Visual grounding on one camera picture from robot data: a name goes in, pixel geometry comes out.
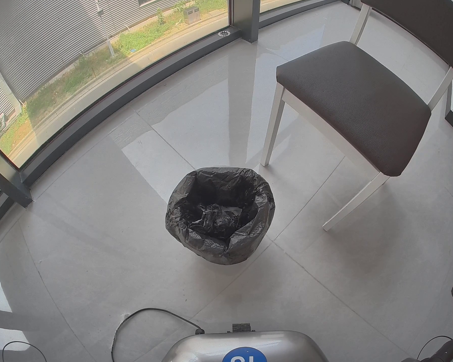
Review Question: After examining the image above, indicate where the crumpled black plastic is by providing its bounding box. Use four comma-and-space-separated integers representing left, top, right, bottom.
189, 203, 239, 237

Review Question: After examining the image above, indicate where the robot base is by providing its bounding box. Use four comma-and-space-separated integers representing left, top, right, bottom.
166, 323, 329, 362

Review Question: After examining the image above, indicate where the black plastic bag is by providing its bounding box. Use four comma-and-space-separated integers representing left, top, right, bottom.
166, 167, 276, 266

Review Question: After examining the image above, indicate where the white chair with grey cushions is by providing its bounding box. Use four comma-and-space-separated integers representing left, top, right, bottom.
260, 0, 453, 233

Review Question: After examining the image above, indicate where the window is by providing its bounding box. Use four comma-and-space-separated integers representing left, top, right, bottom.
0, 0, 361, 240

